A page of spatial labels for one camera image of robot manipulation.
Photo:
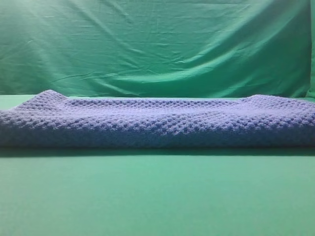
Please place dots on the blue waffle towel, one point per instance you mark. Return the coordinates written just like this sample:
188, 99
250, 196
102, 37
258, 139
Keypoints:
52, 120

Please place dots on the green backdrop cloth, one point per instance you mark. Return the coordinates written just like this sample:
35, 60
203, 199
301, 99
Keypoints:
158, 48

